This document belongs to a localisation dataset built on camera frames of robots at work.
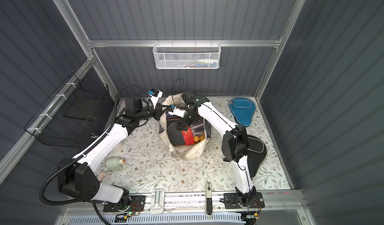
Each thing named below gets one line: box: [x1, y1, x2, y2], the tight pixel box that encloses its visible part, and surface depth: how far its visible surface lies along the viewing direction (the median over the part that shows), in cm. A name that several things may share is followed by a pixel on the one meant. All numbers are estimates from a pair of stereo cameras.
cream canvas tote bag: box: [159, 93, 212, 161], surface depth 77 cm
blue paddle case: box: [229, 96, 257, 127], surface depth 112 cm
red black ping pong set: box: [166, 120, 195, 146], surface depth 89 cm
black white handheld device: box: [205, 181, 213, 217], surface depth 72 cm
